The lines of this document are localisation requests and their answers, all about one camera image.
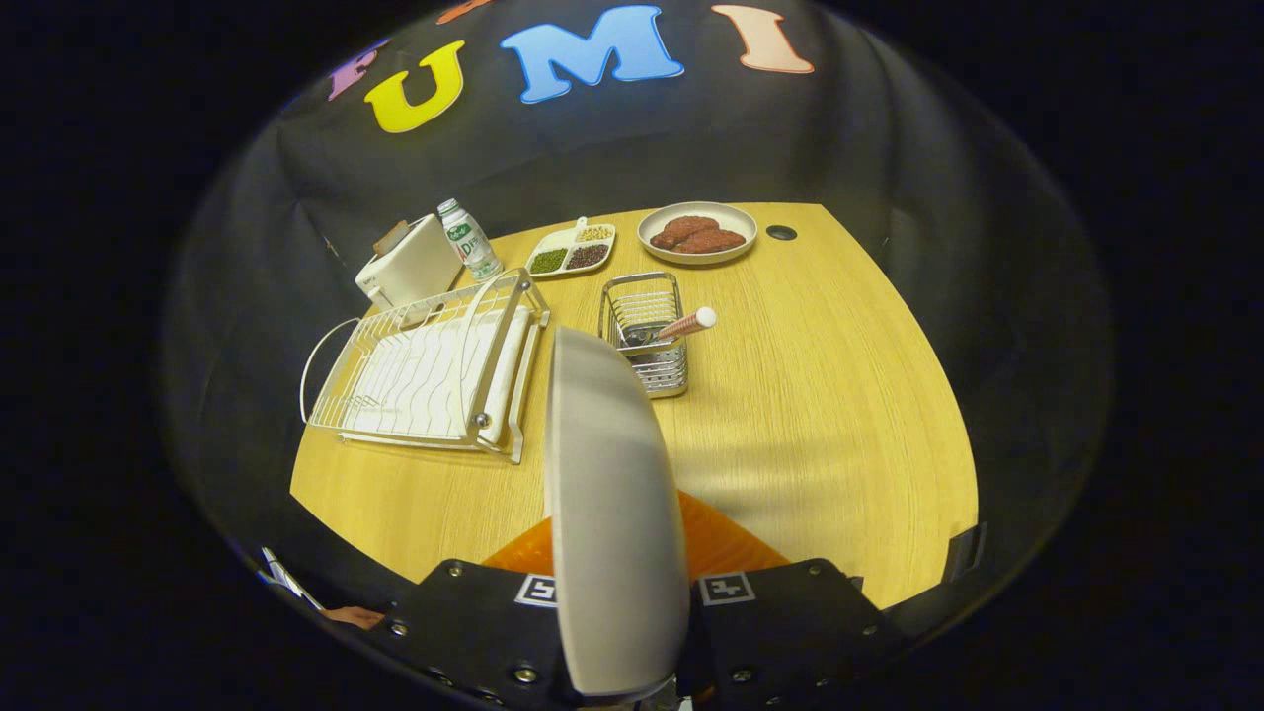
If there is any small green label bottle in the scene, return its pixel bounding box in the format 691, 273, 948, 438
437, 198, 504, 282

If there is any white toaster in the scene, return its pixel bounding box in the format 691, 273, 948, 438
355, 214, 463, 309

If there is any white divided dish with beans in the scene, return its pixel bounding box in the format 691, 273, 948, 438
524, 217, 617, 279

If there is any white wire dish rack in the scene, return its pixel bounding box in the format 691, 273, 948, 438
299, 267, 551, 465

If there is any beige plate with meat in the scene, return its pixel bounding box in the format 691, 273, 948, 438
637, 201, 758, 266

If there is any metal mesh basket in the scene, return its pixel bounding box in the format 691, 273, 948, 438
598, 272, 689, 399

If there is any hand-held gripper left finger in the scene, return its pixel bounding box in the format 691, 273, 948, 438
363, 513, 582, 710

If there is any white plate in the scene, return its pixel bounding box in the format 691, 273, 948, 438
545, 326, 690, 700

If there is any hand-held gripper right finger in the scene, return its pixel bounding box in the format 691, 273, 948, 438
676, 491, 911, 710

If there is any brown meat piece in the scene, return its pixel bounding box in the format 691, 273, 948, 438
674, 229, 747, 255
650, 215, 720, 250

